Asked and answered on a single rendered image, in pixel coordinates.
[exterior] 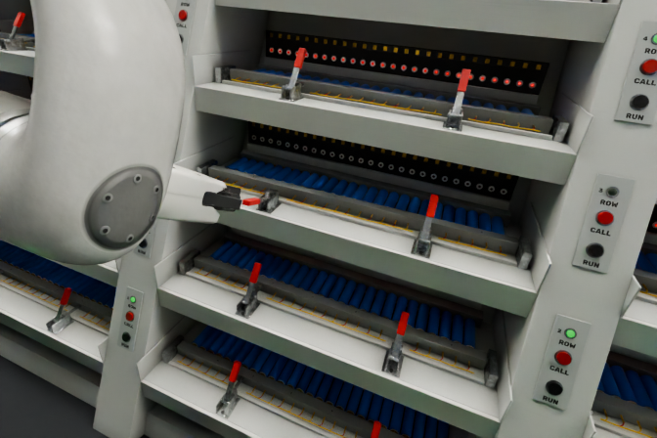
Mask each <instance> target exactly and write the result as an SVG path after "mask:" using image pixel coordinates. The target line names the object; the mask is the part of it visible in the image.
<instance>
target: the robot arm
mask: <svg viewBox="0 0 657 438"><path fill-rule="evenodd" d="M30 5H31V10H32V15H33V23H34V36H35V59H34V74H33V85H32V96H31V100H29V99H26V98H23V97H20V96H17V95H14V94H11V93H7V92H4V91H1V90H0V239H2V240H4V241H7V242H10V243H12V244H14V245H16V246H18V247H20V248H22V249H24V250H27V251H29V252H32V253H34V254H37V255H39V256H42V257H45V258H48V259H51V260H55V261H58V262H62V263H66V264H74V265H97V264H104V263H108V262H110V261H113V260H116V259H118V258H120V257H122V256H124V255H126V254H127V253H129V252H130V251H132V250H133V249H134V248H135V247H136V246H137V245H138V244H139V243H140V242H141V241H142V240H143V239H144V238H145V237H146V236H147V234H148V233H149V231H150V230H151V228H152V227H153V224H154V222H155V220H156V218H158V219H165V220H173V221H183V222H195V223H205V224H214V223H216V222H217V221H218V219H219V216H220V214H219V213H218V212H217V211H216V210H221V211H233V212H234V211H236V210H240V208H241V202H242V200H241V196H240V194H241V189H240V188H236V187H232V186H227V185H225V183H224V182H222V181H219V180H217V179H214V178H211V177H208V176H206V175H203V174H200V173H197V172H195V171H193V170H190V169H187V168H184V167H181V166H178V165H175V164H173V163H174V159H175V154H176V150H177V145H178V140H179V135H180V129H181V123H182V117H183V110H184V102H185V93H186V70H185V59H184V53H183V48H182V43H181V39H180V36H179V32H178V29H177V26H176V23H175V21H174V19H173V17H172V14H171V12H170V10H169V8H168V6H167V4H166V2H165V0H30ZM216 193H217V194H216ZM215 209H216V210H215Z"/></svg>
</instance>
